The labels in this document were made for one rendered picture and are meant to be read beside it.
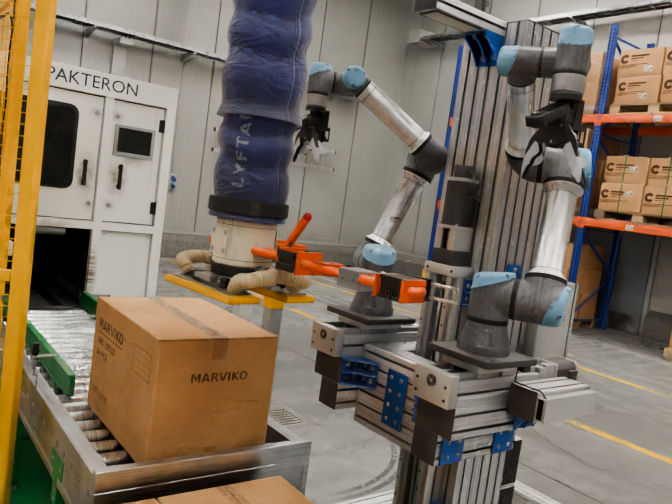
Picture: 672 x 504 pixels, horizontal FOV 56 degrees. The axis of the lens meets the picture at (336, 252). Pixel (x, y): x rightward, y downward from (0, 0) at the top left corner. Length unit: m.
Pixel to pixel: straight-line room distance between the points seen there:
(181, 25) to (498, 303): 10.16
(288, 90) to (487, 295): 0.78
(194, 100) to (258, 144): 9.82
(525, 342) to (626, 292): 8.23
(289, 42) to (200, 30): 9.96
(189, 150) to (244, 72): 9.75
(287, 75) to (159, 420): 1.04
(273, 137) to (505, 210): 0.78
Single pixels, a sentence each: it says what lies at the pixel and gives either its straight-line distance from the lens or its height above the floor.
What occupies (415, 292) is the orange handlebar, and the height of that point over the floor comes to 1.24.
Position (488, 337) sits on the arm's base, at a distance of 1.83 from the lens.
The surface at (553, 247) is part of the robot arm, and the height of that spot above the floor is 1.36.
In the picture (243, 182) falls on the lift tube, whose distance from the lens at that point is 1.71.
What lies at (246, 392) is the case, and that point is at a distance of 2.07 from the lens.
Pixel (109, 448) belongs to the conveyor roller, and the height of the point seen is 0.53.
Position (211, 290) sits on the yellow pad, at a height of 1.13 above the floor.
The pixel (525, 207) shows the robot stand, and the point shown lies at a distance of 2.14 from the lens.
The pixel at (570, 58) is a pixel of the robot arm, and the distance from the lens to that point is 1.58.
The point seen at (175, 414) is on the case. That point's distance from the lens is 1.98.
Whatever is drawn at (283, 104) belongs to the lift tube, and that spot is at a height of 1.64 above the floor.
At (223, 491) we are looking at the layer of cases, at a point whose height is 0.54.
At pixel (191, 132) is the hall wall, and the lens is 11.47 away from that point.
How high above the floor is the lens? 1.42
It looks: 5 degrees down
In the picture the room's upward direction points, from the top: 8 degrees clockwise
